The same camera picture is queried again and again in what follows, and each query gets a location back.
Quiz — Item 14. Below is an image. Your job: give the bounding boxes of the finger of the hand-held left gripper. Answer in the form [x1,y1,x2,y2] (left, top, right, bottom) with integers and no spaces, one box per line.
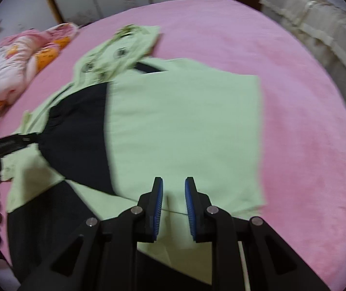
[0,134,40,157]

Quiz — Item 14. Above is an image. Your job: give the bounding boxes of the green and black jacket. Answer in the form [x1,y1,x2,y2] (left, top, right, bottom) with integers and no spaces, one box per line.
[6,24,267,291]

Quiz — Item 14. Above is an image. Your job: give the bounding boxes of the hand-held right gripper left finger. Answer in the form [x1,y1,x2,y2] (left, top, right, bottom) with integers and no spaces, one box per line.
[17,176,164,291]

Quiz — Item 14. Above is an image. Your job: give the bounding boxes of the pink floral quilt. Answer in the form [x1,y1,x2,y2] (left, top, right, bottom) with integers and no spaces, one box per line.
[0,23,79,143]

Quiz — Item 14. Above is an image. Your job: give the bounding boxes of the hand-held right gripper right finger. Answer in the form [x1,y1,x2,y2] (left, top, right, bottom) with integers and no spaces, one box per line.
[184,176,331,291]

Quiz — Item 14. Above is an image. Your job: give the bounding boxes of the pink bed sheet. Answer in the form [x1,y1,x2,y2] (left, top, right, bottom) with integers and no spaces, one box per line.
[0,0,346,291]

